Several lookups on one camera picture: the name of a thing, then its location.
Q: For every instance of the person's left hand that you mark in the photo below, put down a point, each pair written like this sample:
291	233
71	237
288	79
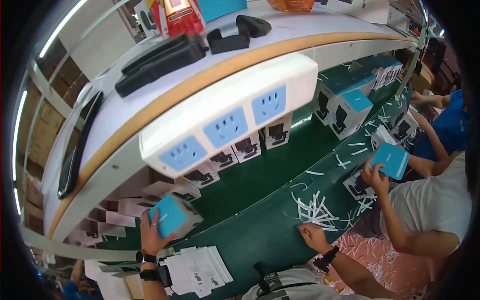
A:
150	236

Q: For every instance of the person's right hand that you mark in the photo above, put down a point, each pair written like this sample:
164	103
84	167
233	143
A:
315	237

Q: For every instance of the person's right fingers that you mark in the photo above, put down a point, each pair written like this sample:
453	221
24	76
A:
303	229

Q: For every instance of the blue topped white product box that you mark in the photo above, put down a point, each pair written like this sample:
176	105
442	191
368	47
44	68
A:
176	214

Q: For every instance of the pile of white paper strips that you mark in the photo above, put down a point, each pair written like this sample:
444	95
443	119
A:
318	212

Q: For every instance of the black wrist band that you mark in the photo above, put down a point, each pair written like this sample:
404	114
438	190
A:
325	259
152	275

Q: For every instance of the green conveyor belt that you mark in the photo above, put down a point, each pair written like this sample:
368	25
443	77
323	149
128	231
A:
262	225

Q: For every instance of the person's body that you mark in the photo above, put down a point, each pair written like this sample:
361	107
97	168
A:
300	288

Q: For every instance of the white box with black print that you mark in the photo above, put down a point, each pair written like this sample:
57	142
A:
356	187

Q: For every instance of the row of white packaging cartons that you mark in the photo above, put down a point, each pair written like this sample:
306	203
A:
245	147

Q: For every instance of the blue box with white stripe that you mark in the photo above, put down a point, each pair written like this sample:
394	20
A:
390	160

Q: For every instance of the stack of printed leaflets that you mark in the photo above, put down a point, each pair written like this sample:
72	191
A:
198	270

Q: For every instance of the group of blue lidded packages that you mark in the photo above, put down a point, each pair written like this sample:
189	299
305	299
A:
345	105

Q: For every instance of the white power strip blue sockets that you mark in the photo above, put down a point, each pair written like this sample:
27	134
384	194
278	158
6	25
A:
228	112

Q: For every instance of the black wrist watch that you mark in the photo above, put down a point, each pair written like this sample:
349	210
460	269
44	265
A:
146	258

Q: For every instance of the black angled stand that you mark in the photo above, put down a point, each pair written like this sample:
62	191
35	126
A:
257	25
228	41

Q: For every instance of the white shelf with wooden edge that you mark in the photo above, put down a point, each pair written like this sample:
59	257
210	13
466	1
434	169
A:
127	108

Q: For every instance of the orange translucent container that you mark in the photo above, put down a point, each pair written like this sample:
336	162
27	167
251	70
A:
292	4

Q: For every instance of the large white cartons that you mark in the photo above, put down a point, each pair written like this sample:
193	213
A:
360	9

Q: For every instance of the blue card sheet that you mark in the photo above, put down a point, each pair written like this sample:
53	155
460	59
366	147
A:
221	7

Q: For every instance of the long black flat bar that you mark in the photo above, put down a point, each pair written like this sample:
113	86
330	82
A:
77	150

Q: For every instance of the red product box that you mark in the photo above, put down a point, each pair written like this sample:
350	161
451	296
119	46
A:
180	17

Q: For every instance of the stack of brown cardboard cartons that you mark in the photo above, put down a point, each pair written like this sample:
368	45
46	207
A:
45	127

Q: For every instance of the white tube light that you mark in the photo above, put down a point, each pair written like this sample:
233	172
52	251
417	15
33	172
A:
62	27
18	131

